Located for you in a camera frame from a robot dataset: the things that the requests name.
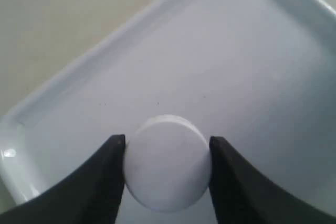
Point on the white bottle cap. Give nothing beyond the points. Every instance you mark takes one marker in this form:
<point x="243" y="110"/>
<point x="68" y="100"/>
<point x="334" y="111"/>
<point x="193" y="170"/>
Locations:
<point x="167" y="164"/>

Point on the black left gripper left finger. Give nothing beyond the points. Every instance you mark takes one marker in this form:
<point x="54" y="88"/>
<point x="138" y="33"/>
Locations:
<point x="91" y="194"/>

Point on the white plastic tray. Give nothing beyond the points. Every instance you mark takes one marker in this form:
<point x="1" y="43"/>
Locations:
<point x="259" y="73"/>

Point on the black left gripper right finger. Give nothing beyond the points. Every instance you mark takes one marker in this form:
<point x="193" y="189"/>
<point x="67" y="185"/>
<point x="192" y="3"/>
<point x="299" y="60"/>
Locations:
<point x="242" y="194"/>

